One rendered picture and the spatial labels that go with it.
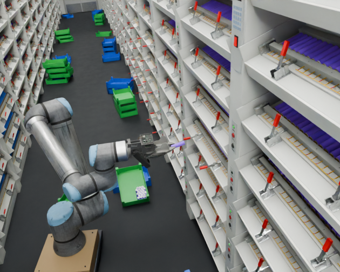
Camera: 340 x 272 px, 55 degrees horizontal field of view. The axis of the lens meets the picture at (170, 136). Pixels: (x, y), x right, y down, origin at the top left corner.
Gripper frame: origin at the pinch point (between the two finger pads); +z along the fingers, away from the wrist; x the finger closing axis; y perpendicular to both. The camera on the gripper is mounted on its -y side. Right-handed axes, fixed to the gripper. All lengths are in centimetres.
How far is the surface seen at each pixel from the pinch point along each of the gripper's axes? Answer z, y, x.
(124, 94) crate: -20, -106, 214
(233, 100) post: 18.0, 37.5, -22.3
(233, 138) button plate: 17.9, 24.3, -26.7
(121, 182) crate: -31, -88, 63
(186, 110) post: 14.1, -6.7, 34.5
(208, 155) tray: 17.8, -10.4, 1.3
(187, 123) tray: 14.3, -14.7, 32.9
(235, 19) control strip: 18, 63, -18
